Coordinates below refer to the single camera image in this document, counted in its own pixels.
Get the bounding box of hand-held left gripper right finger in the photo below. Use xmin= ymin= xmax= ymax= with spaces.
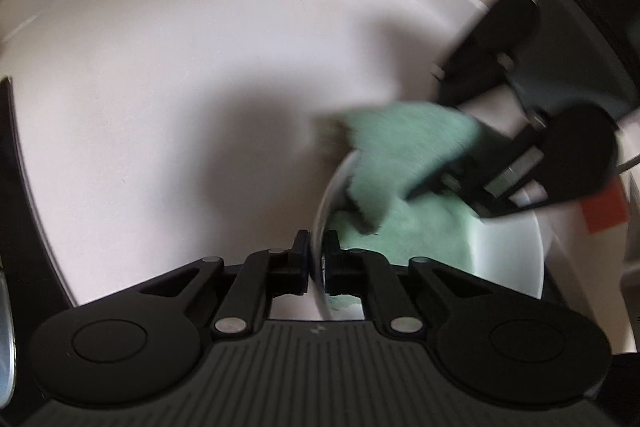
xmin=322 ymin=230 xmax=502 ymax=341

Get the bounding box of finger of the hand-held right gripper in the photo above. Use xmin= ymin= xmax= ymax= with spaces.
xmin=404 ymin=122 xmax=551 ymax=222
xmin=431 ymin=42 xmax=517 ymax=108

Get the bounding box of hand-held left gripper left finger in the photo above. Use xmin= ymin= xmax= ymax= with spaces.
xmin=135 ymin=229 xmax=310 ymax=341

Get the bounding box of white ceramic bowl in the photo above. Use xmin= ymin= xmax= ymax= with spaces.
xmin=309 ymin=152 xmax=547 ymax=323

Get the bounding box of green terry cloth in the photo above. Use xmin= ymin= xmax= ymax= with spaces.
xmin=314 ymin=101 xmax=485 ymax=314

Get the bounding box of orange-red object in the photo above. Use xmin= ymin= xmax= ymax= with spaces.
xmin=581 ymin=188 xmax=630 ymax=236

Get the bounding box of black glass gas stove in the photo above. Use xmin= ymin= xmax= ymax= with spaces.
xmin=0 ymin=76 xmax=77 ymax=408

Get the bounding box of gas burner with steel tray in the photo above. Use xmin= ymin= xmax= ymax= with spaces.
xmin=0 ymin=274 xmax=16 ymax=406

